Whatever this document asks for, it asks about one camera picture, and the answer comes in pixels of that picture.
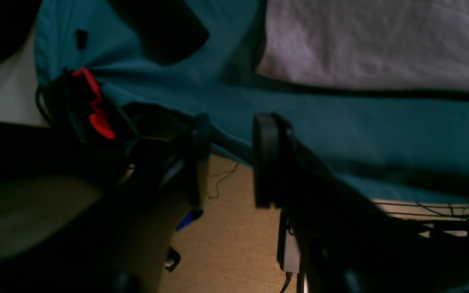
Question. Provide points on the orange black clamp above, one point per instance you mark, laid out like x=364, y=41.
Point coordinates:
x=75, y=105

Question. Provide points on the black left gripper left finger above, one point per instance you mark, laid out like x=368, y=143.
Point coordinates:
x=168, y=185

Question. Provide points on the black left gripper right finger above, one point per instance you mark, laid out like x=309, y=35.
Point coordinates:
x=324, y=212

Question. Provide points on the black remote control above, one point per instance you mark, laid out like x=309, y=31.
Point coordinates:
x=169, y=29

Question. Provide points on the pink T-shirt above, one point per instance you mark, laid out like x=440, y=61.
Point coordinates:
x=368, y=44

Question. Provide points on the blue table cloth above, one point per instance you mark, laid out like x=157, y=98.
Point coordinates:
x=405, y=149

